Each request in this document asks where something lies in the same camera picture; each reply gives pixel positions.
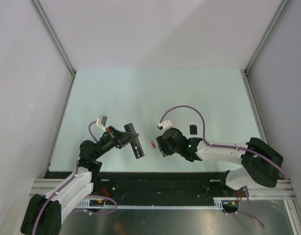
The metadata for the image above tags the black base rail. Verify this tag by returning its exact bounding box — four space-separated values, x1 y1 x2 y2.
93 172 237 207

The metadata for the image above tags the white cable duct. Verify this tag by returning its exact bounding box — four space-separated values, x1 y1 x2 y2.
76 198 239 210

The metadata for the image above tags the aluminium frame post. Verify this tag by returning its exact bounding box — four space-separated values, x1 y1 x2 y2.
244 0 292 76
30 0 76 78

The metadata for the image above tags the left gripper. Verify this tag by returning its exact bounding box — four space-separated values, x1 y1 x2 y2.
93 125 138 160

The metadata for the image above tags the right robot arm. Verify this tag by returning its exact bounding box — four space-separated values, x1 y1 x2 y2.
156 127 283 196

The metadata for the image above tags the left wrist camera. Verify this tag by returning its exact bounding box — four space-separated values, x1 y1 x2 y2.
96 115 107 131

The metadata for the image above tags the black remote battery cover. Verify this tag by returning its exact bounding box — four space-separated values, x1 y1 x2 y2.
189 124 198 135

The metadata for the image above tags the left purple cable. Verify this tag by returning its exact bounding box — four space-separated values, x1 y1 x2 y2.
88 121 99 142

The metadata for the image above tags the right aluminium frame post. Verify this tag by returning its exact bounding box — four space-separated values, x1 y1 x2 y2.
244 0 292 76

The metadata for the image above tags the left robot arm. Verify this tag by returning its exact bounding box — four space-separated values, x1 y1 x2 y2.
20 123 140 235

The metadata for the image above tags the left aluminium frame post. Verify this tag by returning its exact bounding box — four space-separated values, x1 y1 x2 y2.
30 0 76 78

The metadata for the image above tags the black silver battery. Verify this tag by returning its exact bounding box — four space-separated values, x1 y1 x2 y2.
135 146 141 158

